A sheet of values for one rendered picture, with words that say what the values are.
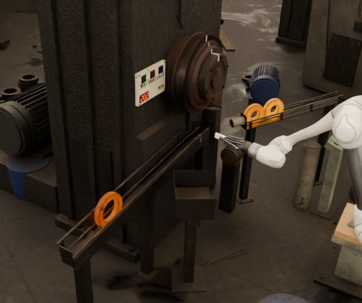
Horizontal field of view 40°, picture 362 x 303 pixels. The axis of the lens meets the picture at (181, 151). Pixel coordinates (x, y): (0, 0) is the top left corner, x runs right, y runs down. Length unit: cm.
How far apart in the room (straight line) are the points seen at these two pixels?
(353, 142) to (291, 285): 106
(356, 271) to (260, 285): 58
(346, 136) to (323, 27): 311
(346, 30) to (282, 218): 240
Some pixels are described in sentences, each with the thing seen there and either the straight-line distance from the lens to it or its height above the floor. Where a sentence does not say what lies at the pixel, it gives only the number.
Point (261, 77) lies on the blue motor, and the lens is 508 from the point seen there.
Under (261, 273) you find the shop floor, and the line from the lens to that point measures 321.
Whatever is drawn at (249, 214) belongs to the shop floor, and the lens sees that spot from 364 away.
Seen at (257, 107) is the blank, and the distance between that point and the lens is 340.
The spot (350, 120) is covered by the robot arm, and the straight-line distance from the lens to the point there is 248.
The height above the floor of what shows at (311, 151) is 50.
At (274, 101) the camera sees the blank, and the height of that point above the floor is 79.
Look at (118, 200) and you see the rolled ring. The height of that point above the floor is 71.
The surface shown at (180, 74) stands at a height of 118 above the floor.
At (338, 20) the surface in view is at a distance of 542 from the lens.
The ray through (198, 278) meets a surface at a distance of 311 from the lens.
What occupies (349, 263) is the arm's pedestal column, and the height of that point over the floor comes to 15.
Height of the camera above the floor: 221
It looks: 31 degrees down
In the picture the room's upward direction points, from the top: 2 degrees clockwise
